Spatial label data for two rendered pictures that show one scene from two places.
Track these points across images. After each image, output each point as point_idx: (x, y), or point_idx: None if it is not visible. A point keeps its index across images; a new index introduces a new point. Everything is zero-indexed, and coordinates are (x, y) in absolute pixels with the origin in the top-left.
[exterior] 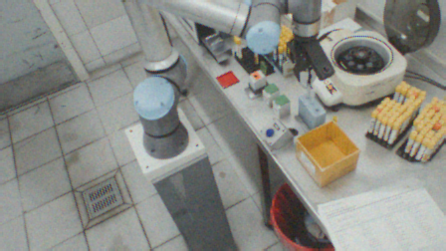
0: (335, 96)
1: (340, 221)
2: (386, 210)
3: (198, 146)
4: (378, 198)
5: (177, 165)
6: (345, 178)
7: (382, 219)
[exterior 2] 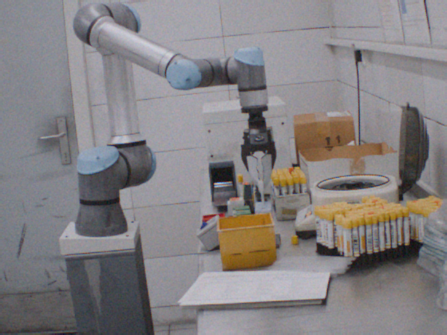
0: (307, 218)
1: (214, 280)
2: (270, 278)
3: (128, 236)
4: (272, 273)
5: (97, 249)
6: (258, 269)
7: (259, 281)
